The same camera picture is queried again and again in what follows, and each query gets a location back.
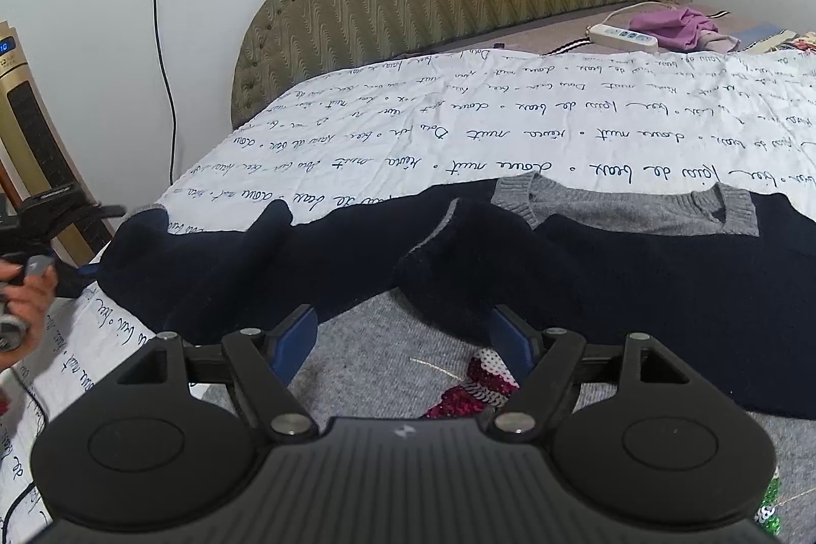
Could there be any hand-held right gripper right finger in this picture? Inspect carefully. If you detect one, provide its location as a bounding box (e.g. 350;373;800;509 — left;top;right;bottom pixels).
491;305;678;444

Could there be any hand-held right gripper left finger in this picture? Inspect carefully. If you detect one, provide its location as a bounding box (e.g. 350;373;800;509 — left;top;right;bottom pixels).
137;305;320;444

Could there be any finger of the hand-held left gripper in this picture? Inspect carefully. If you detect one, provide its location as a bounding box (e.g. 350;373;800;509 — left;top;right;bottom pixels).
54;261;107;300

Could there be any navy and grey knitted sweater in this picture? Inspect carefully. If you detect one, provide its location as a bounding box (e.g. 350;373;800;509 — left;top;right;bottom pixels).
95;177;816;544

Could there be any person's left hand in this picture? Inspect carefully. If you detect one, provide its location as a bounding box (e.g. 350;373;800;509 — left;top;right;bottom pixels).
0;260;60;355

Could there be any gold tower heater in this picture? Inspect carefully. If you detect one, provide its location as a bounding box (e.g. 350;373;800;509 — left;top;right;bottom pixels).
0;21;117;265

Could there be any white script-printed blanket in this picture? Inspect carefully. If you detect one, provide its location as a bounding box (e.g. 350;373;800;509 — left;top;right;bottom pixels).
0;45;816;544

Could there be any white power strip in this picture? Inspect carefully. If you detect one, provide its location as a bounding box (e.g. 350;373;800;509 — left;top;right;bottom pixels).
586;22;659;51

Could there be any purple cloth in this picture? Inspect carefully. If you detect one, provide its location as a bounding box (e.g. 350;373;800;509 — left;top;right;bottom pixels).
628;7;721;53

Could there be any pale pink-grey cloth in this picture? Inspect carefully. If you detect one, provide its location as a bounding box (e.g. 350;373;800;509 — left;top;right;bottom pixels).
698;18;742;53

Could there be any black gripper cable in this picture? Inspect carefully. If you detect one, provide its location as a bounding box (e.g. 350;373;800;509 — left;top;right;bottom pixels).
0;369;50;544

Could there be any black wall power cable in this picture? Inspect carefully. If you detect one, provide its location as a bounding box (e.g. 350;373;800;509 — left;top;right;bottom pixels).
148;0;178;183

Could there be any white power strip cable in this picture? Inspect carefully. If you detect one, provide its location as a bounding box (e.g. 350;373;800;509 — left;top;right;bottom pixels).
602;0;678;28

